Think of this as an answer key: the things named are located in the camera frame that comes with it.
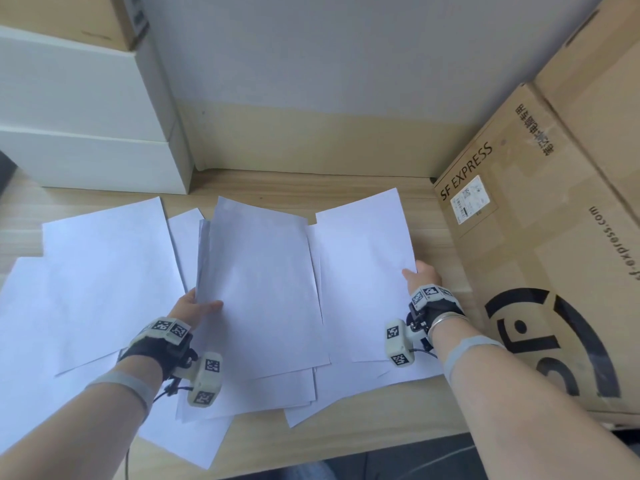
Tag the person's right hand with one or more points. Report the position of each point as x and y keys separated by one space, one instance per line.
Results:
x=427 y=277

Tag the person's left hand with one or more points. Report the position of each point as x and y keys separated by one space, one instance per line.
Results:
x=187 y=309

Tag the single white paper sheet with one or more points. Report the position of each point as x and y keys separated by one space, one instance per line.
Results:
x=365 y=269

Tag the gathered white paper bundle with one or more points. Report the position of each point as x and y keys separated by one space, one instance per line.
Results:
x=260 y=284

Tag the pile of white papers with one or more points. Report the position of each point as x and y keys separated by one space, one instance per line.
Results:
x=100 y=284

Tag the person's right forearm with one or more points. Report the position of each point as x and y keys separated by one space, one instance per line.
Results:
x=525 y=419

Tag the person's left forearm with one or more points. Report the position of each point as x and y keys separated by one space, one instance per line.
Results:
x=65 y=429

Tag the grey forearm band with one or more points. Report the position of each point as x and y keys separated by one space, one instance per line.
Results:
x=465 y=347
x=125 y=382

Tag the white shipping label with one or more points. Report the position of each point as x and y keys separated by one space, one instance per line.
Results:
x=467 y=199

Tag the large printed cardboard box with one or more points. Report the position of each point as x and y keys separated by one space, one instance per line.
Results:
x=550 y=254

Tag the beige desk back panel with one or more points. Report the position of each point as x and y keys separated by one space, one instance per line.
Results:
x=325 y=139

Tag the flat white box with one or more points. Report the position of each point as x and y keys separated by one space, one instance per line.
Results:
x=90 y=159

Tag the tall white box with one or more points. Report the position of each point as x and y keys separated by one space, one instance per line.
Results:
x=75 y=84

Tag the plain cardboard box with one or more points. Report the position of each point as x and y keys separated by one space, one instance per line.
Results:
x=600 y=69

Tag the small cardboard box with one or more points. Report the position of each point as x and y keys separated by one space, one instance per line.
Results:
x=60 y=17

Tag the white marker wrist camera rig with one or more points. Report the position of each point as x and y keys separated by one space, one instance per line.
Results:
x=445 y=309
x=145 y=349

